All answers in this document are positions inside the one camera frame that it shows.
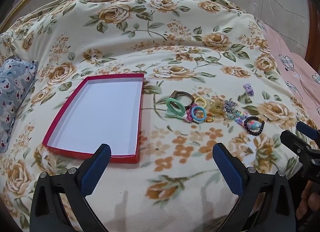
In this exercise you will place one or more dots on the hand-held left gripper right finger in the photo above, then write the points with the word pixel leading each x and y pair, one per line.
pixel 228 169

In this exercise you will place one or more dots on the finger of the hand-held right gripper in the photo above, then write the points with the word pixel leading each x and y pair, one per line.
pixel 293 140
pixel 306 128

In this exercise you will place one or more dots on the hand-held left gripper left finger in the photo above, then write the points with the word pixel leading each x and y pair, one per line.
pixel 96 169

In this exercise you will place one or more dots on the red shallow cardboard box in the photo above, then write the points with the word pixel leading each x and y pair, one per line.
pixel 100 114

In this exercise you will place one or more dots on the amber hair claw clip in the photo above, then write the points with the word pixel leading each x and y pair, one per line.
pixel 217 107

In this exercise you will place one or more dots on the purple hair clip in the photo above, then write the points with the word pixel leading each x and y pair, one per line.
pixel 248 89

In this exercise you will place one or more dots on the person's right hand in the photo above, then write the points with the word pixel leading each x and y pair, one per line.
pixel 308 200

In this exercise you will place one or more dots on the pink heart print bedsheet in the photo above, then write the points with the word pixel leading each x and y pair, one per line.
pixel 300 77

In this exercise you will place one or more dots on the grey bear print pillow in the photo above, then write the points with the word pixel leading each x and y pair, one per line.
pixel 13 97

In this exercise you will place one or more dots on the floral fleece blanket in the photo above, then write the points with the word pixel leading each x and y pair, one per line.
pixel 160 47

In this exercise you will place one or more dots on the wooden bed frame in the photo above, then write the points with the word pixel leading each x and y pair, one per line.
pixel 315 34

